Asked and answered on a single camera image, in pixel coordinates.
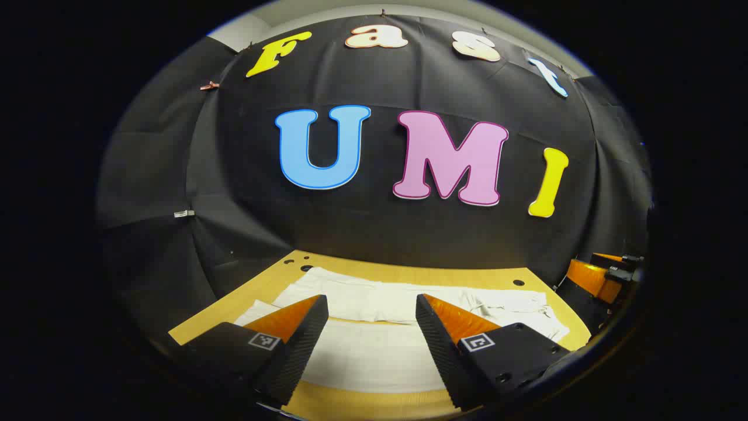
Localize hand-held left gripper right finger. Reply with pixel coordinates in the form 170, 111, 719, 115
415, 294, 572, 411

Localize white jeans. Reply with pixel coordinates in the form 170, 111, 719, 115
234, 267, 570, 394

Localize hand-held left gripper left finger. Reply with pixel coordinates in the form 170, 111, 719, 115
172, 294, 330, 408

